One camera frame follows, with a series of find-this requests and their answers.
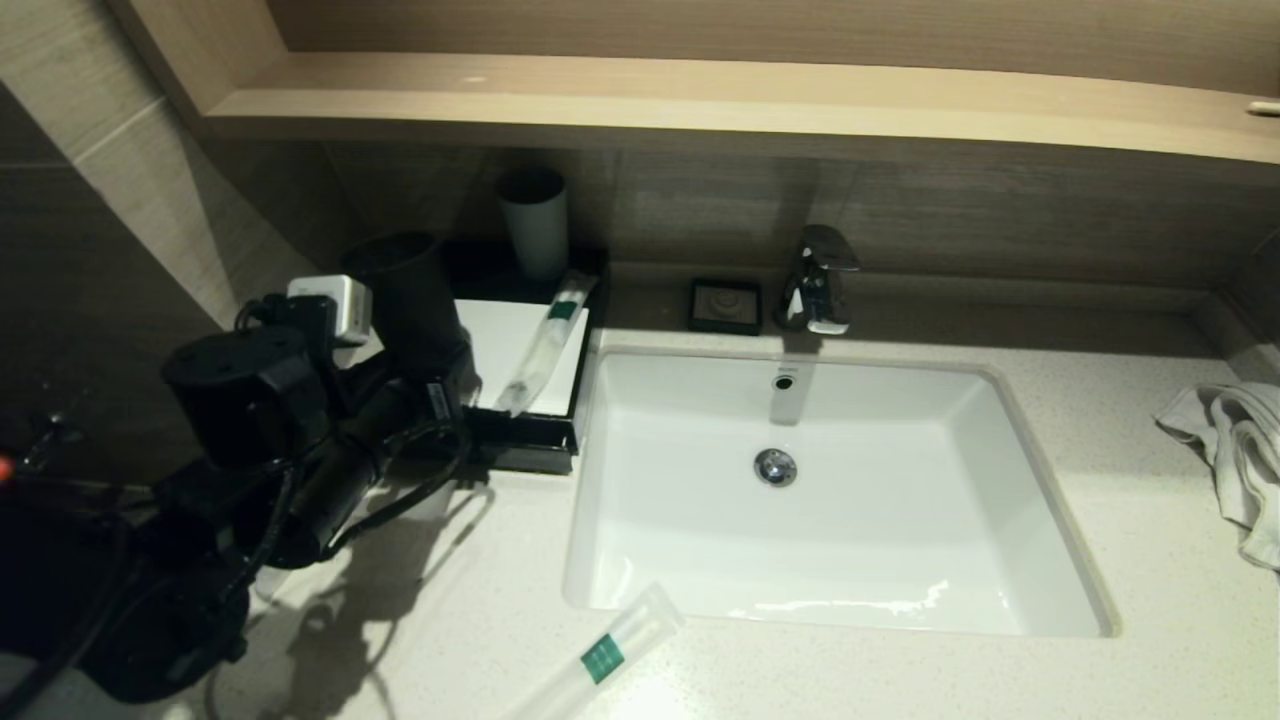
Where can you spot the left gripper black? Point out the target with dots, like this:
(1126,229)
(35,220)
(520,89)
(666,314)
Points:
(400,425)

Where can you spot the black cup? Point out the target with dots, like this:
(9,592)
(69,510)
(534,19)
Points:
(405,300)

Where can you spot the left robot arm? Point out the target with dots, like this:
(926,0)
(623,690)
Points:
(245,400)

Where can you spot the white glossy tray surface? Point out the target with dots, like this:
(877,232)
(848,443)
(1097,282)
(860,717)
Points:
(500,350)

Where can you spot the black amenity tray box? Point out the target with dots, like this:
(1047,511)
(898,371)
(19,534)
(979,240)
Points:
(520,440)

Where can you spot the long green-label toothbrush packet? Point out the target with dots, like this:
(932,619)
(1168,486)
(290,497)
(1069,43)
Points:
(605,655)
(548,340)

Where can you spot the pale grey cup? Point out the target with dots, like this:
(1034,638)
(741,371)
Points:
(537,230)

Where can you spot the black square soap dish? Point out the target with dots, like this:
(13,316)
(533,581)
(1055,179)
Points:
(724,306)

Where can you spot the chrome sink drain stopper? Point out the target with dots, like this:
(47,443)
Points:
(775,467)

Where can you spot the chrome faucet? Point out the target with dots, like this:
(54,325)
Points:
(815,290)

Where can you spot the white ceramic sink basin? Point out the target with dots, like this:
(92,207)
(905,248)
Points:
(850,540)

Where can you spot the light wooden shelf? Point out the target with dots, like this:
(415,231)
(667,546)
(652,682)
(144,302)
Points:
(800,105)

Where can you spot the crumpled white towel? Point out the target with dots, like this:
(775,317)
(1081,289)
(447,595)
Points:
(1245,450)

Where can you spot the small white shelf item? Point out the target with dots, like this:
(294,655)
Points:
(1262,110)

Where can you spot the white plastic device corner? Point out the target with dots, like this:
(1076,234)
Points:
(335,305)

